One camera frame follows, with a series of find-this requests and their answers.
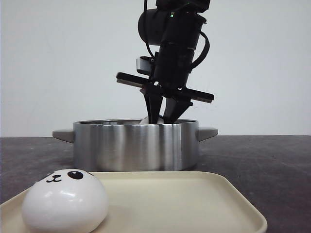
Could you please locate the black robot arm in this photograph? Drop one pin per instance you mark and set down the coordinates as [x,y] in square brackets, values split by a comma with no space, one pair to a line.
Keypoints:
[176,27]

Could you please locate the stainless steel steamer pot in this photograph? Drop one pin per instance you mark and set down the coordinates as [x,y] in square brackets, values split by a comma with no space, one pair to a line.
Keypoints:
[128,145]

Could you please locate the cream rectangular plastic tray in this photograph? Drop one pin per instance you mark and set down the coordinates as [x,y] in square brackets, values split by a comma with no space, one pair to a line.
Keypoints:
[162,202]

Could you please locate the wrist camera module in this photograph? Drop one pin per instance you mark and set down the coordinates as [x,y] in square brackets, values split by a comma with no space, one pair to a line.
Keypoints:
[144,65]

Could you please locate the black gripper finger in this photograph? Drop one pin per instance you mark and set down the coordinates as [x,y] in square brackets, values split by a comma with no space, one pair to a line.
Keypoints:
[153,97]
[174,109]

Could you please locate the panda bun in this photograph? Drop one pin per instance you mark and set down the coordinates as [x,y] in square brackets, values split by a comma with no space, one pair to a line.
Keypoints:
[146,120]
[65,201]

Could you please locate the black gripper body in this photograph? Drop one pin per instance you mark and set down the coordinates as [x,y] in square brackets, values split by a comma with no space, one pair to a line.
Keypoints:
[169,74]

